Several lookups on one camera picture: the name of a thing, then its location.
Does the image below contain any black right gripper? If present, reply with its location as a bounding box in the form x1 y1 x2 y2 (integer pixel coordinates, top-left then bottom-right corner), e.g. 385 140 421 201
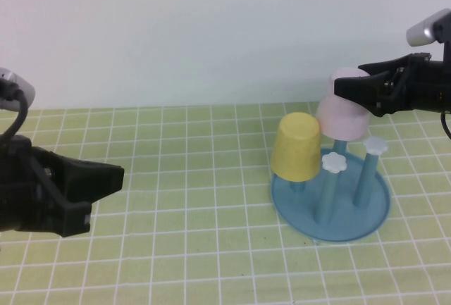
333 52 451 118

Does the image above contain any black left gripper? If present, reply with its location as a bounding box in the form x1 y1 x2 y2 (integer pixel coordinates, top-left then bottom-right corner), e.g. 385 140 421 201
0 135 125 238

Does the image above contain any pink plastic cup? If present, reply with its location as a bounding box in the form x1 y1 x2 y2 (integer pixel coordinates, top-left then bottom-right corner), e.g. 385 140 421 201
316 67 373 141

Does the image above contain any yellow plastic cup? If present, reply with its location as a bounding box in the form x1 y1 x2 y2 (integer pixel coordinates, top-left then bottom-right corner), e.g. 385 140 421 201
270 112 322 182

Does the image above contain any blue cup stand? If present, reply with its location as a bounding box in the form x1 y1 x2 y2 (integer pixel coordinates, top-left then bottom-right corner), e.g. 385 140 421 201
270 135 392 244

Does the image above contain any green checkered tablecloth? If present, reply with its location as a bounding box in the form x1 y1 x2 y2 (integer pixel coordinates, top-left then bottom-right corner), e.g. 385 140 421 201
0 97 451 305

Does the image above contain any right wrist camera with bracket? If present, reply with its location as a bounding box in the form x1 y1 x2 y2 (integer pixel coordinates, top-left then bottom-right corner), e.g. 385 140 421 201
406 8 451 56

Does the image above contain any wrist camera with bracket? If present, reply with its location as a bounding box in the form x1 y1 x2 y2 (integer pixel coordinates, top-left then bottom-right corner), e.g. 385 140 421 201
0 67 37 111
406 8 451 56

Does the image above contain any black right camera cable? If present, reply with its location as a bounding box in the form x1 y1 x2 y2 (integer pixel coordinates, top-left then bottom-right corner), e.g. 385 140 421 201
439 110 451 141

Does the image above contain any black camera cable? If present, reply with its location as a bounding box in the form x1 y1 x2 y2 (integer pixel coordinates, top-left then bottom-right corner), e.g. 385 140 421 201
0 86 29 151
439 110 451 141

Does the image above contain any black left camera cable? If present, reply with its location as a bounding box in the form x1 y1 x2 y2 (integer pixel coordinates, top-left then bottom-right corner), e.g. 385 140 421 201
0 86 29 151

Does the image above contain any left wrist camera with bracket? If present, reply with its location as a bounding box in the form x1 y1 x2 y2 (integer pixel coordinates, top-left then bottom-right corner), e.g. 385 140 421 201
0 67 37 111

